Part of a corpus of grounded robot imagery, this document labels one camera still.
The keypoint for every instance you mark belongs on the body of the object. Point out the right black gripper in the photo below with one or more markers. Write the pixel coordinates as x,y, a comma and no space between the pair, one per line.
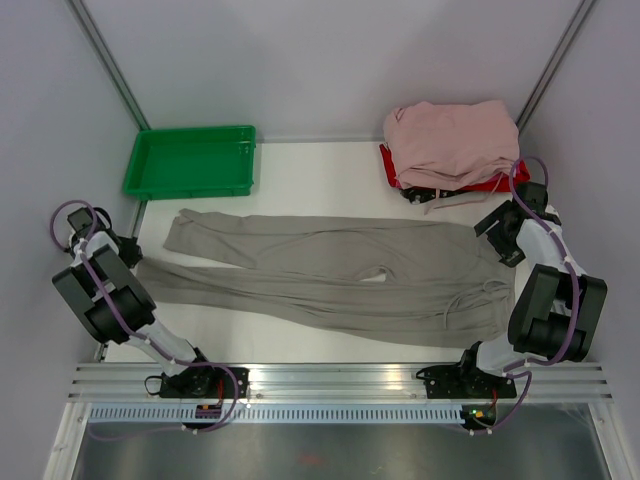
512,254

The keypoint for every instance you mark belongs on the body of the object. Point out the grey trousers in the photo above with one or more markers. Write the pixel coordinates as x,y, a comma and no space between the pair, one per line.
399,281

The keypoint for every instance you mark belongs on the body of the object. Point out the red folded garment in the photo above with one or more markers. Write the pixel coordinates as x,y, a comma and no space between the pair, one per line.
498,183

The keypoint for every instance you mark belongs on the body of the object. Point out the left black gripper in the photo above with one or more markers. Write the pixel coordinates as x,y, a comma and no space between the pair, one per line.
134,253

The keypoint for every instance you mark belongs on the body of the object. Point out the dark patterned folded garment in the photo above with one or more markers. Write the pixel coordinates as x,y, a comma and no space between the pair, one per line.
419,195

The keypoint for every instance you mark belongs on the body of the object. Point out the aluminium mounting rail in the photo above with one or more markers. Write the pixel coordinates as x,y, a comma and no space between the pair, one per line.
335,383

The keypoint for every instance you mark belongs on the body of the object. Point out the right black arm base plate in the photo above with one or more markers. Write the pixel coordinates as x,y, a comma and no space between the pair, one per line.
451,381

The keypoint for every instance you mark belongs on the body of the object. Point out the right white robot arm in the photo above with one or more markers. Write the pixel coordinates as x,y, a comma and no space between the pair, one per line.
555,316

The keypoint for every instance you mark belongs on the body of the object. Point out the slotted grey cable duct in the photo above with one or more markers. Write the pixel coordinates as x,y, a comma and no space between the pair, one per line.
287,414

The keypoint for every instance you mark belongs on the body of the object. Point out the green plastic tray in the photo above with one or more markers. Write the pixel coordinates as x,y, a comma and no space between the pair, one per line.
185,163

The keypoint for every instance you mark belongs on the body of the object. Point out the right aluminium frame post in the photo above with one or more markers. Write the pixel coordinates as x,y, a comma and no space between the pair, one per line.
569,36

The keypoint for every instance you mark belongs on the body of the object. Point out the aluminium frame post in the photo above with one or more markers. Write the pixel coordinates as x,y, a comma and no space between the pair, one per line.
569,36
99,45

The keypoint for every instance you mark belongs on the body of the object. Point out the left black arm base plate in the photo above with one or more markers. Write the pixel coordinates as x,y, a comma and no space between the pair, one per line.
220,382

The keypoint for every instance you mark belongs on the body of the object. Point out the pink folded trousers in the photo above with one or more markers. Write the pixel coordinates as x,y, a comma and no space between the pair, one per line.
449,147

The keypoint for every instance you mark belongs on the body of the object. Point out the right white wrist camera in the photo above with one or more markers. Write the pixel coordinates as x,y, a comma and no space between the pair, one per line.
552,211

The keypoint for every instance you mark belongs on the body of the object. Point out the left aluminium frame post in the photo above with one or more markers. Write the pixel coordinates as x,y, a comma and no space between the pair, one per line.
99,45

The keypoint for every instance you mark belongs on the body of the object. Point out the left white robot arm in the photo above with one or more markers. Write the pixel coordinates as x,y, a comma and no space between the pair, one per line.
101,290

